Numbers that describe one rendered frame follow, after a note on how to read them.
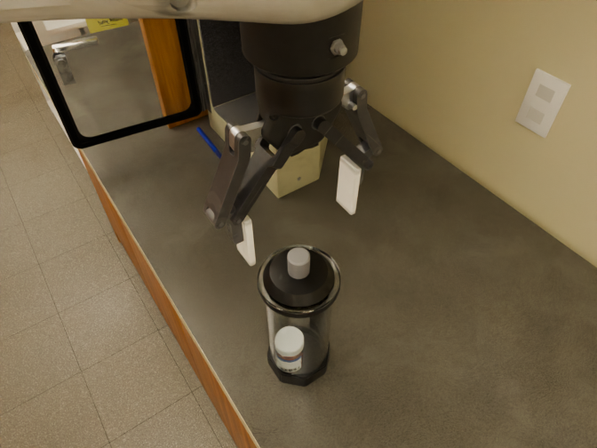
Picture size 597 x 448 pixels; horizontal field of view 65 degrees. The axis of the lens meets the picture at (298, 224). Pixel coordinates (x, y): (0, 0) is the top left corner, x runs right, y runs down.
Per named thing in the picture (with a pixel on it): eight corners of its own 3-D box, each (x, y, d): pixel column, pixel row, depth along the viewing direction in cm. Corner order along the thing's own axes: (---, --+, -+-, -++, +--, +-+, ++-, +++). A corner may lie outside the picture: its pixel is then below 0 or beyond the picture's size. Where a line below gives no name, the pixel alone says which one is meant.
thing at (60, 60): (75, 84, 93) (66, 57, 89) (65, 86, 92) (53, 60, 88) (74, 79, 94) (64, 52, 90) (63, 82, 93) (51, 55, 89)
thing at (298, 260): (306, 248, 66) (307, 217, 61) (347, 293, 60) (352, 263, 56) (250, 278, 62) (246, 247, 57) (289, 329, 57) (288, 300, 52)
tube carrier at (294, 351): (306, 313, 81) (309, 232, 65) (345, 362, 75) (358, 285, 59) (253, 345, 77) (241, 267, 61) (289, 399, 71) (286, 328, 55)
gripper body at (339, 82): (315, 22, 41) (313, 112, 48) (230, 48, 38) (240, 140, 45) (370, 58, 37) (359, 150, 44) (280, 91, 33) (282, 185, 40)
